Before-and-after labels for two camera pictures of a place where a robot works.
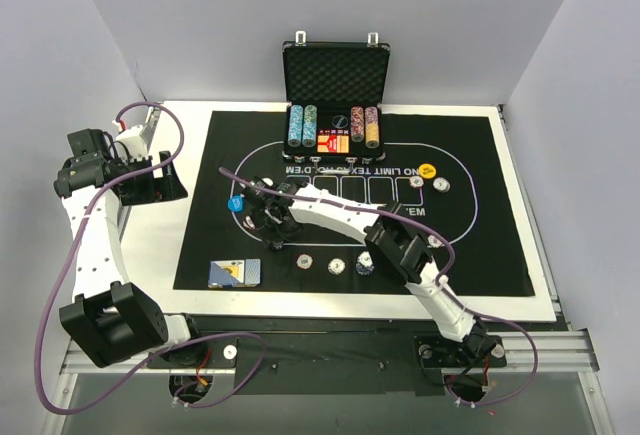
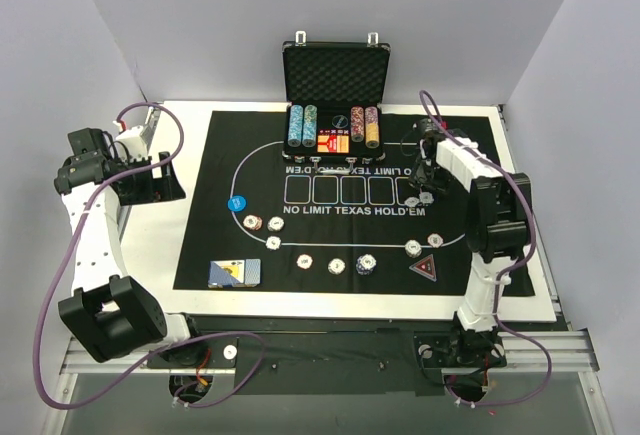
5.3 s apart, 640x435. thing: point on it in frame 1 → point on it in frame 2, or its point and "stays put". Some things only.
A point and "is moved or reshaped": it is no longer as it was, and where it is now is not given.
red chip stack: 304,261 stays put
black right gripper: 270,216 → 426,178
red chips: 248,223 stays put
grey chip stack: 336,266 stays put
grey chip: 441,184 is moved or reshaped
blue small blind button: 236,204 stays put
